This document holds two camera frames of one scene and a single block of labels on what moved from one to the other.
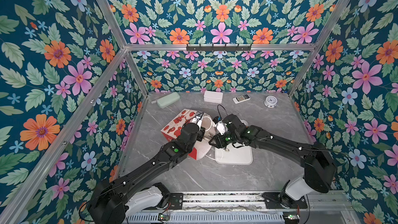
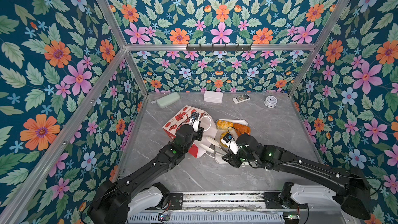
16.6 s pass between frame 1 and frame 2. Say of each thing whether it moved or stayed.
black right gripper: moved
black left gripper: stayed
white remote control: stayed
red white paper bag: stayed
